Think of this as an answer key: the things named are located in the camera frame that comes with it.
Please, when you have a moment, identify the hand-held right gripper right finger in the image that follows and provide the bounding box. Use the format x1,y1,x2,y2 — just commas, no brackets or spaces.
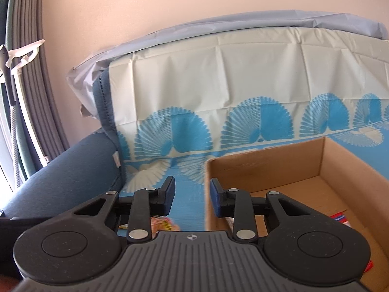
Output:
210,178,313,240

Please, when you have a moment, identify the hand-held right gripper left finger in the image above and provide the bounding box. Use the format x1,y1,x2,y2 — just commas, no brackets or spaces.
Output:
74,176,176,240

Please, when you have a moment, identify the small red candy packet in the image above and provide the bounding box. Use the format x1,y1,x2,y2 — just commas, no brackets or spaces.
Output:
151,215,180,232

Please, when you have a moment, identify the brown cardboard box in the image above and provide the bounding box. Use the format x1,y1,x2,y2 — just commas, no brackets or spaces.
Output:
205,136,389,292

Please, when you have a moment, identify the red white snack packet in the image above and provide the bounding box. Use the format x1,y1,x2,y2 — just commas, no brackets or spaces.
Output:
330,210,351,227

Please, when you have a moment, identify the blue sofa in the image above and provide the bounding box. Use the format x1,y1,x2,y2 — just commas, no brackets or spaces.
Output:
0,71,126,219

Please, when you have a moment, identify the blue white printed cover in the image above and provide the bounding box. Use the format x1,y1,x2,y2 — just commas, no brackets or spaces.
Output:
108,26,389,239

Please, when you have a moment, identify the grey curtain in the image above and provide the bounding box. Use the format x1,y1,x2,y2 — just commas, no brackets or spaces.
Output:
6,0,70,189

